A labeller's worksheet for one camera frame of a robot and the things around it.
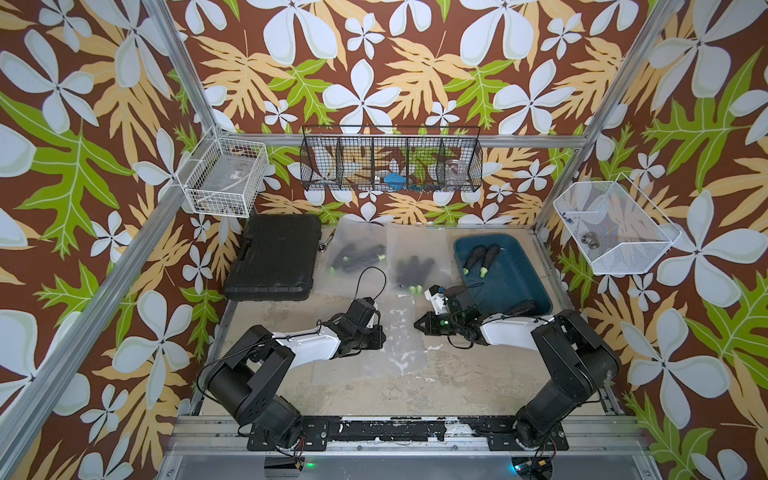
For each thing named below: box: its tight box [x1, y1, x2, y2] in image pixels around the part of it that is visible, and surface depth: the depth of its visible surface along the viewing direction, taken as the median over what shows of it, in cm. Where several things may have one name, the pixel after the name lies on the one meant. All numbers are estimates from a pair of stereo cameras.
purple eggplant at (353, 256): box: [328, 244, 386, 275], surface depth 109 cm
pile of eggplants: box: [462, 244, 500, 278], surface depth 110 cm
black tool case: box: [223, 214, 322, 301], surface depth 103 cm
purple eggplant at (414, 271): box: [396, 255, 436, 286], surface depth 107 cm
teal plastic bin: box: [453, 234, 553, 317], surface depth 107 cm
